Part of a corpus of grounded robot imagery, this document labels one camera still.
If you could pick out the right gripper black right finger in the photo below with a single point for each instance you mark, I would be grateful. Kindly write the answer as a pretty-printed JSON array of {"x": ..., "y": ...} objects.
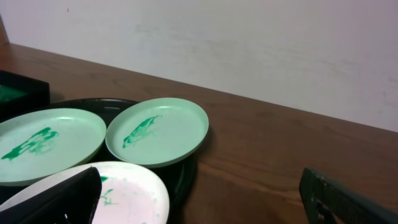
[{"x": 326, "y": 201}]

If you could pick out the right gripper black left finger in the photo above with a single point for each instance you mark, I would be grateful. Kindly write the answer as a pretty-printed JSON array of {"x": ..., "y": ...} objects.
[{"x": 72, "y": 201}]

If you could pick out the white plate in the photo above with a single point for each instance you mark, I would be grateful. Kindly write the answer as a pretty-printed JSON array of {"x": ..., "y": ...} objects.
[{"x": 130, "y": 193}]

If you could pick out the green plate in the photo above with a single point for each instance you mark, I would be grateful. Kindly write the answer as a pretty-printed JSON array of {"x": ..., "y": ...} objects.
[
  {"x": 41, "y": 143},
  {"x": 158, "y": 132}
]

